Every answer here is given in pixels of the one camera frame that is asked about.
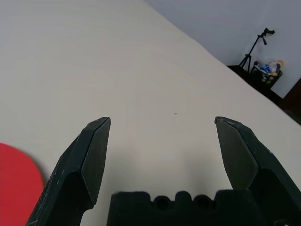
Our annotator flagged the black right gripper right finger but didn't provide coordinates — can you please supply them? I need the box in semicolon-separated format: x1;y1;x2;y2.
214;116;301;226

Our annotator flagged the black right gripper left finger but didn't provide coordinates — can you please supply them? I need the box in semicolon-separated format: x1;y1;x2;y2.
25;116;111;226

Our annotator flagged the red ping-pong paddle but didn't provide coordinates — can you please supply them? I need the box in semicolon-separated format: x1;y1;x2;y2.
0;143;47;226

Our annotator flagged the black mesh bin with toys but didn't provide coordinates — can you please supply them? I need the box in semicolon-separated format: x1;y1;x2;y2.
249;60;284;89

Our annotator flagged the black camera tripod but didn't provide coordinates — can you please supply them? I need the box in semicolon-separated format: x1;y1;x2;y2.
238;27;275;73

